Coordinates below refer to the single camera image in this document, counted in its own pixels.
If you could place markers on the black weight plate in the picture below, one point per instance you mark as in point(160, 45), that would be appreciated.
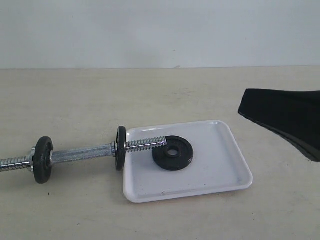
point(176, 155)

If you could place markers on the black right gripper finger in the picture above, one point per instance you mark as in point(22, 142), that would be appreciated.
point(292, 115)

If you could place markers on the chrome spin-lock collar nut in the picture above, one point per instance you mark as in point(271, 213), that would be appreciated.
point(29, 158)

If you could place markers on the black weight plate end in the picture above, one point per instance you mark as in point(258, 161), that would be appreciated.
point(121, 149)
point(42, 168)

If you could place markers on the chrome dumbbell bar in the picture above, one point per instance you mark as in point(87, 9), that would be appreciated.
point(86, 153)

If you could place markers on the white plastic tray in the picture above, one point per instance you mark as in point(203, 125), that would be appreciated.
point(218, 164)

